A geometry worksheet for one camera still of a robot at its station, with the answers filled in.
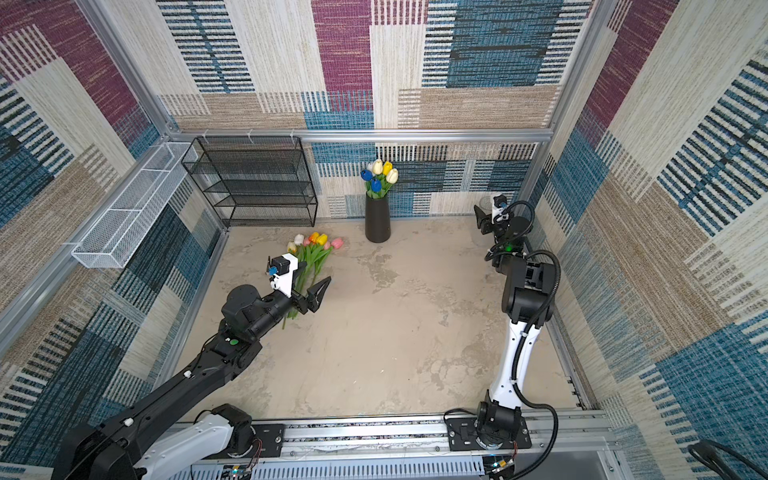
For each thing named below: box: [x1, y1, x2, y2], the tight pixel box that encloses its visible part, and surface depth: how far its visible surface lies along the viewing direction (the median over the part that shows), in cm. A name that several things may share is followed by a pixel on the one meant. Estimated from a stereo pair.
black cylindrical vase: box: [365, 192, 391, 243], surface depth 111 cm
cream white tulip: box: [386, 168, 399, 184], surface depth 92 cm
